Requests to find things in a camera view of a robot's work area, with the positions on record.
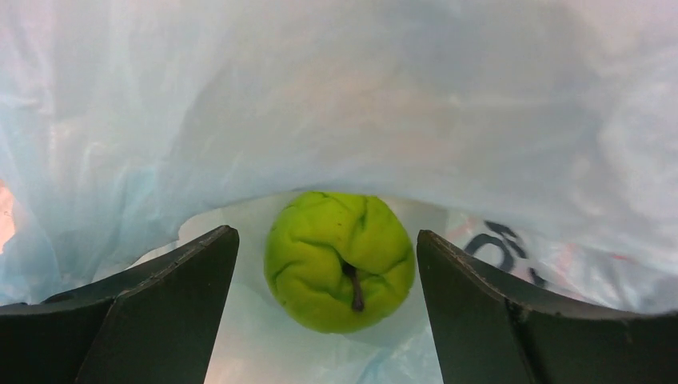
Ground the light blue plastic bag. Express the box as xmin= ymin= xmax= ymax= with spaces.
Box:
xmin=1 ymin=1 xmax=677 ymax=383

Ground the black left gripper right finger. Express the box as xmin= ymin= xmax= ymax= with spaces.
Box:
xmin=417 ymin=230 xmax=677 ymax=384

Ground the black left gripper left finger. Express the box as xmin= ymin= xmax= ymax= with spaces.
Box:
xmin=1 ymin=226 xmax=240 ymax=383

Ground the green fake apple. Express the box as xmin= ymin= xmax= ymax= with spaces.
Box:
xmin=263 ymin=191 xmax=416 ymax=334

